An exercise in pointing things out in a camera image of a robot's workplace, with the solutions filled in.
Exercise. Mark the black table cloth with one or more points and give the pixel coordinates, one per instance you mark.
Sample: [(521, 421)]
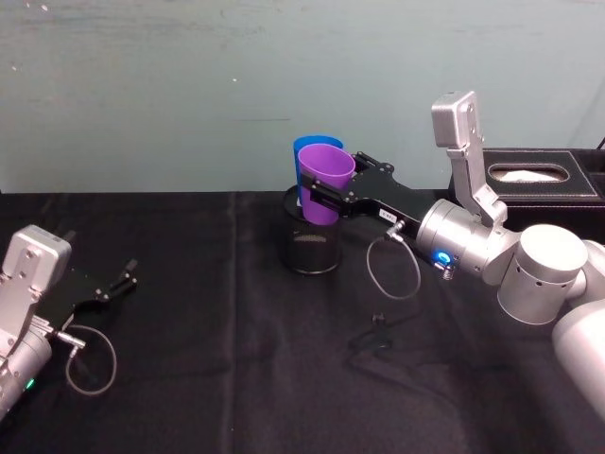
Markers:
[(198, 369)]

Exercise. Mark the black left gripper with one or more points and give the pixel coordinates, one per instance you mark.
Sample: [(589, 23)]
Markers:
[(71, 298)]

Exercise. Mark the black stitched storage box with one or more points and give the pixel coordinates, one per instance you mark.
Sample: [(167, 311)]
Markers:
[(591, 170)]

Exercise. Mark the blue plastic cup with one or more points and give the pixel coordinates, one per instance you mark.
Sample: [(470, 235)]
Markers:
[(312, 141)]

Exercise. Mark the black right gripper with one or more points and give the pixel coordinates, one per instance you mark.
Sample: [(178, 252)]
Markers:
[(385, 198)]

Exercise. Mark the purple plastic cup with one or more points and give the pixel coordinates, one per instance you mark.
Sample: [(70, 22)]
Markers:
[(326, 165)]

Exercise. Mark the white tissue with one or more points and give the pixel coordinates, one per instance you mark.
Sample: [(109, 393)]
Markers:
[(524, 175)]

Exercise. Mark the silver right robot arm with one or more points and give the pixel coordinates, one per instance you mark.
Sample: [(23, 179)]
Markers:
[(534, 269)]

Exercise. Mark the black mesh pen cup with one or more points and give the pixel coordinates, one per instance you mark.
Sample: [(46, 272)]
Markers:
[(309, 250)]

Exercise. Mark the black stitched tissue box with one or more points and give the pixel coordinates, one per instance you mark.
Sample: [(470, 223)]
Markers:
[(534, 198)]

